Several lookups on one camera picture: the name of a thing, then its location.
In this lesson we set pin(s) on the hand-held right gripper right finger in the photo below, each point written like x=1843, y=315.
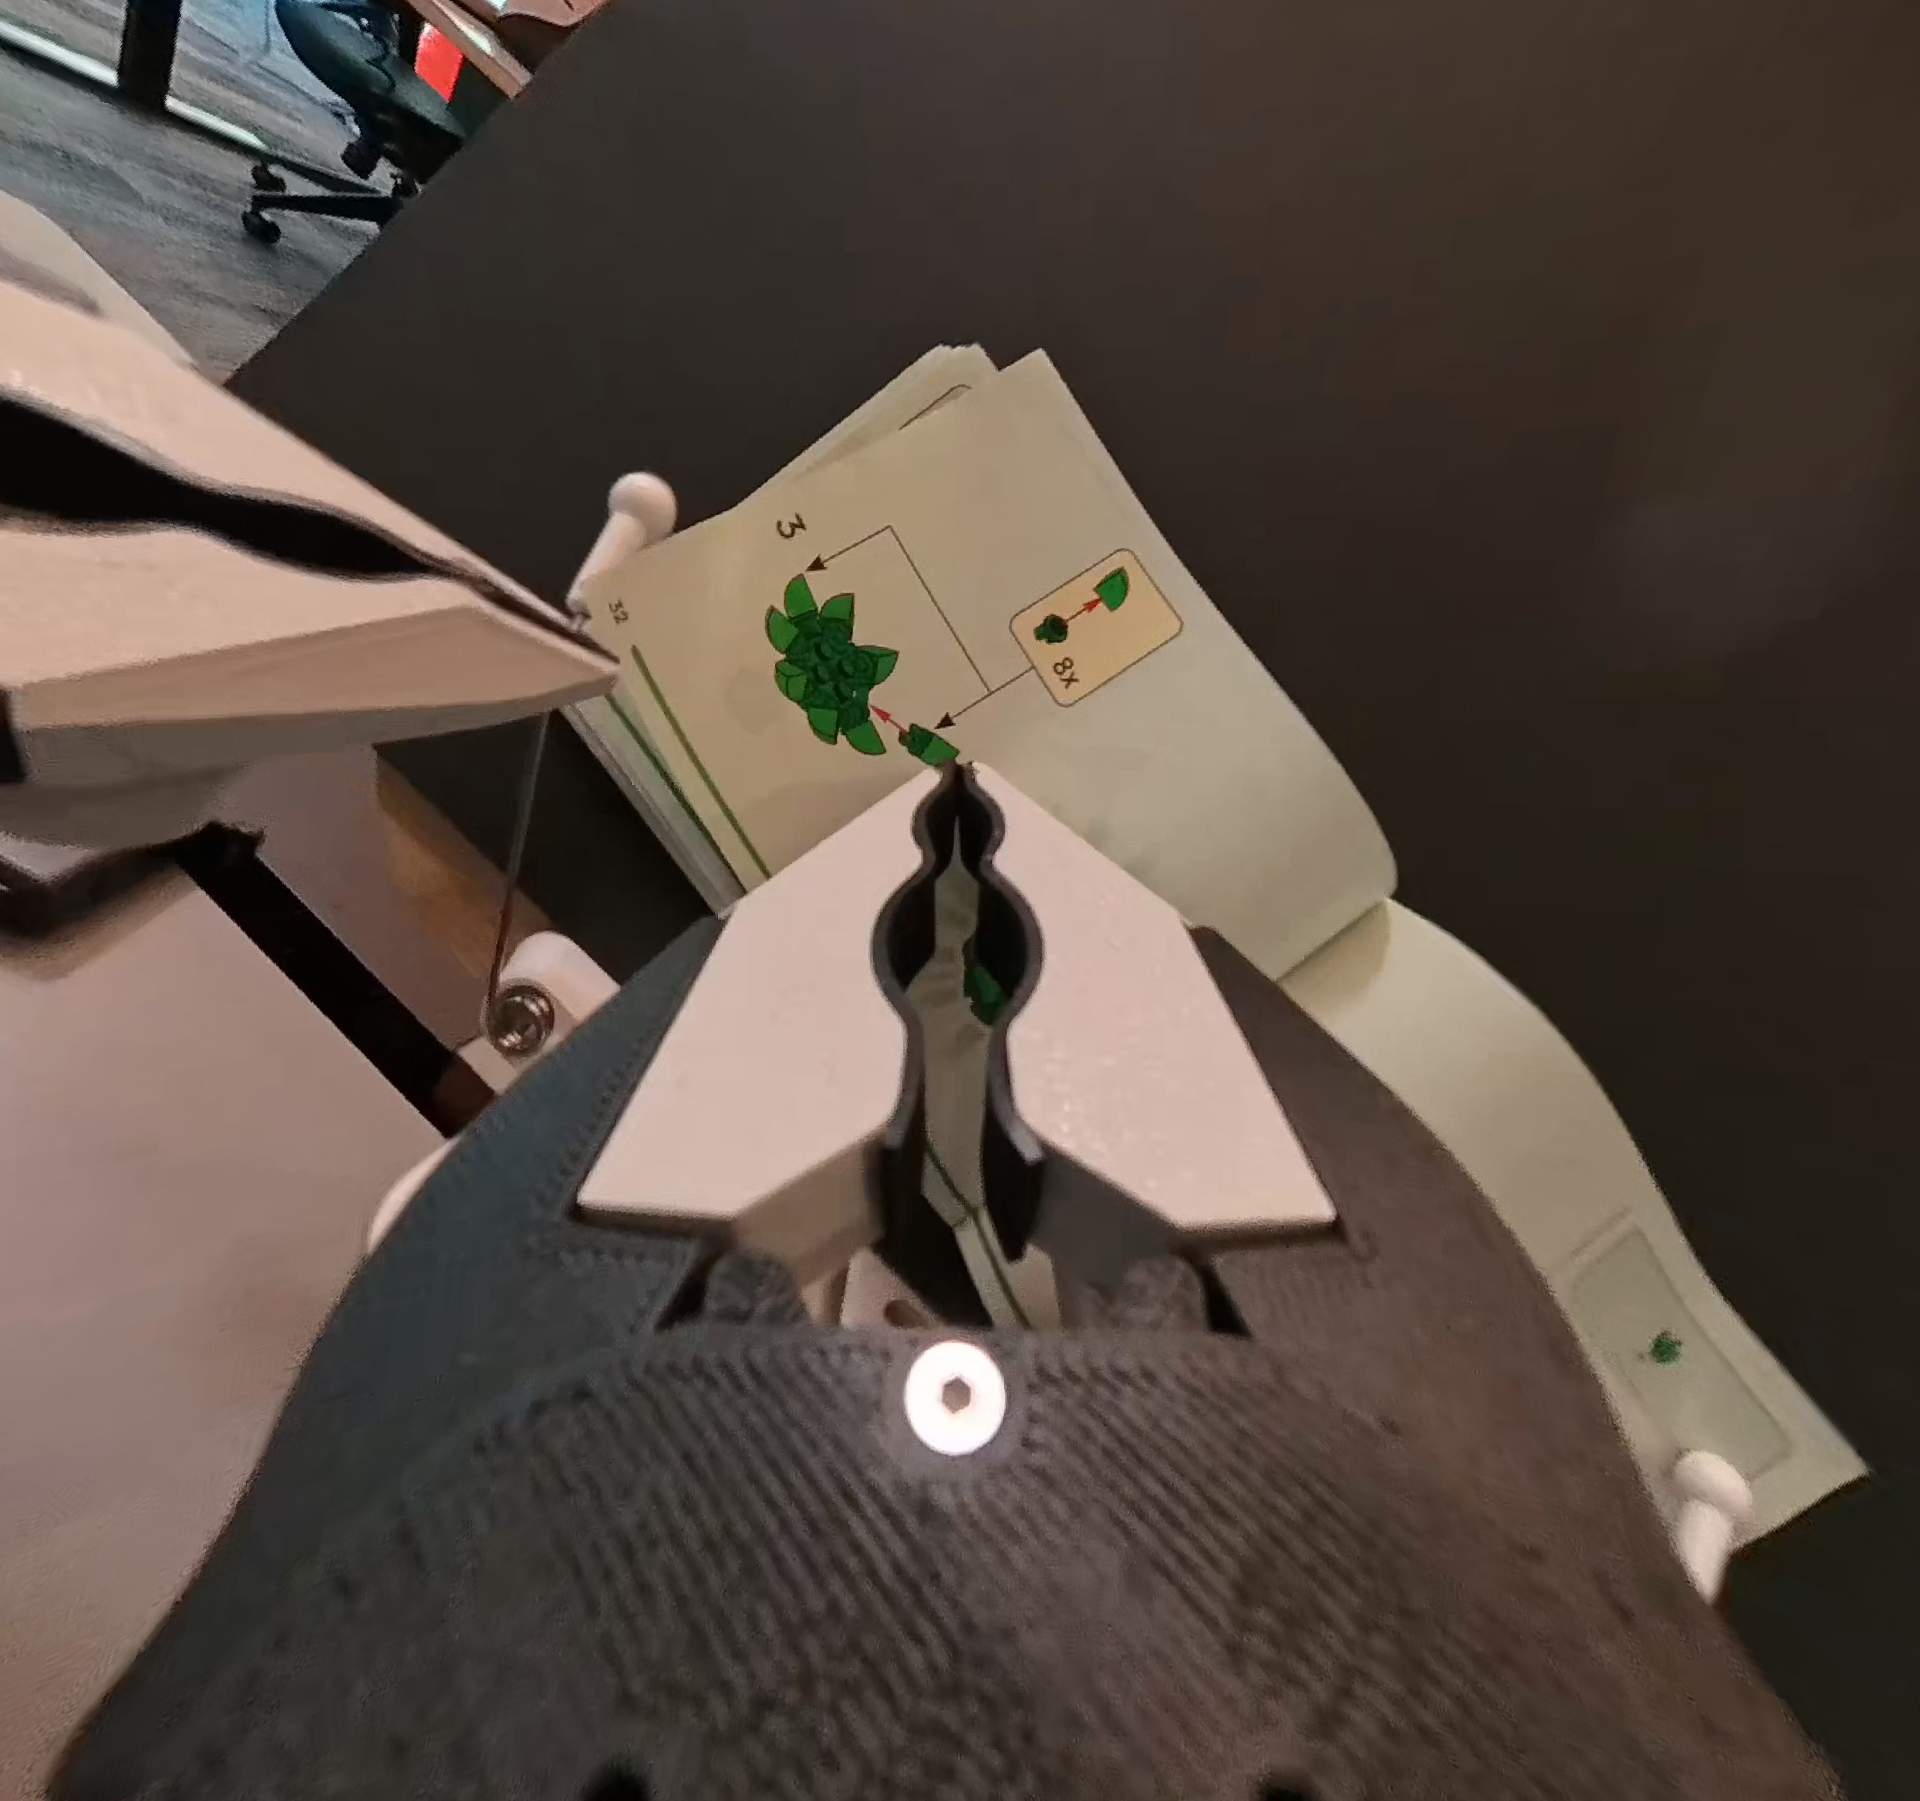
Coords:
x=1171, y=1065

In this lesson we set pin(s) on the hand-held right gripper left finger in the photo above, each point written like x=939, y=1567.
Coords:
x=749, y=1065

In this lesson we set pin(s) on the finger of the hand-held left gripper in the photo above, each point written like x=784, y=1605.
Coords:
x=181, y=437
x=225, y=659

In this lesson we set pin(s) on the instruction booklet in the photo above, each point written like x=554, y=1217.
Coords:
x=1199, y=783

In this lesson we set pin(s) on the white book stand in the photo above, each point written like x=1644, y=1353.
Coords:
x=642, y=500

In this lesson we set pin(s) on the black office chair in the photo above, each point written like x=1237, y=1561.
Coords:
x=359, y=76

